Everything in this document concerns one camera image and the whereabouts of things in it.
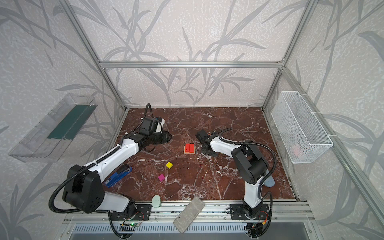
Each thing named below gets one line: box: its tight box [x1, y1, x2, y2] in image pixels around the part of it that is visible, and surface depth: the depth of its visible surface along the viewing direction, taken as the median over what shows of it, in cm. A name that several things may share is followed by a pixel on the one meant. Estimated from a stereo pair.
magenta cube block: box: [158, 173, 166, 182], surface depth 86 cm
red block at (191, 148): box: [189, 143, 195, 153], surface depth 97 cm
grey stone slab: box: [173, 196, 205, 234], surface depth 72 cm
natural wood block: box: [183, 148, 196, 155], surface depth 96 cm
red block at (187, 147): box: [185, 143, 190, 153], surface depth 97 cm
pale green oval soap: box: [152, 194, 161, 208], surface depth 77 cm
